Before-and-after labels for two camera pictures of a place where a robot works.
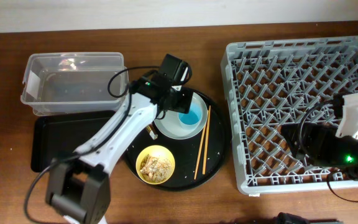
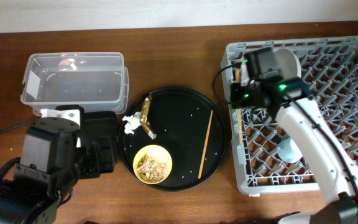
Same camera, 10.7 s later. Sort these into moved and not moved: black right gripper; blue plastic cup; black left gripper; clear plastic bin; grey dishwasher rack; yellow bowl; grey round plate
Moved: blue plastic cup; black left gripper; black right gripper; grey round plate
Not moved: grey dishwasher rack; clear plastic bin; yellow bowl
